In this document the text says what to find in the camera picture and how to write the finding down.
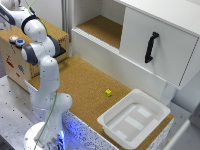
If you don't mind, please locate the white cabinet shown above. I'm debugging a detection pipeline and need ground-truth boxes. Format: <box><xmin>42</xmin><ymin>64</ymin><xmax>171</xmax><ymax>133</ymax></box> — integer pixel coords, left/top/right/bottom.
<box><xmin>68</xmin><ymin>0</ymin><xmax>200</xmax><ymax>108</ymax></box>

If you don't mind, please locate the yellow block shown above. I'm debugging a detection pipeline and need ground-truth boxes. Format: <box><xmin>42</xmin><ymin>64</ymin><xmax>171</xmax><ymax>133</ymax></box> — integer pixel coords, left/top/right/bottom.
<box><xmin>104</xmin><ymin>88</ymin><xmax>113</xmax><ymax>98</ymax></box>

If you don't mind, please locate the white plastic box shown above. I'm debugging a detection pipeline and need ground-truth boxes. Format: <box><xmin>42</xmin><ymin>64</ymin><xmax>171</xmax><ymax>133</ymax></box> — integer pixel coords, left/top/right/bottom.
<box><xmin>96</xmin><ymin>88</ymin><xmax>172</xmax><ymax>150</ymax></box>

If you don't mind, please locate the white sliding door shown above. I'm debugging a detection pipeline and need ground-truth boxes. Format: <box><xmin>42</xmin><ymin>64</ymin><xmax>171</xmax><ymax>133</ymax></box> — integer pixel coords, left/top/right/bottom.
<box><xmin>118</xmin><ymin>6</ymin><xmax>200</xmax><ymax>89</ymax></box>

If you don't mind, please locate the blue button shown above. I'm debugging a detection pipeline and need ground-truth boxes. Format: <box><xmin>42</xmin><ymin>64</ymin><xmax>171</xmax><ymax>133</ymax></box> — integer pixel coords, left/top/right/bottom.
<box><xmin>15</xmin><ymin>38</ymin><xmax>26</xmax><ymax>48</ymax></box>

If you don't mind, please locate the red button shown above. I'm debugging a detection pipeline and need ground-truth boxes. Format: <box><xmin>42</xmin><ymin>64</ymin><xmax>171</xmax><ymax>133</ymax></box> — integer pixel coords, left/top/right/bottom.
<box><xmin>8</xmin><ymin>34</ymin><xmax>19</xmax><ymax>45</ymax></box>

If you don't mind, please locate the black door handle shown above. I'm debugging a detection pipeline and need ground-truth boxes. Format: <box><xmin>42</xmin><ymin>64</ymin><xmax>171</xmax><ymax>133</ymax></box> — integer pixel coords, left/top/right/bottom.
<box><xmin>144</xmin><ymin>31</ymin><xmax>160</xmax><ymax>64</ymax></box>

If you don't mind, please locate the green cable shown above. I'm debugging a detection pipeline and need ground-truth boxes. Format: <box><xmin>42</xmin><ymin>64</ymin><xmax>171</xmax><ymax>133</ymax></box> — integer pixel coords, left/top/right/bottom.
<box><xmin>25</xmin><ymin>0</ymin><xmax>60</xmax><ymax>150</ymax></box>

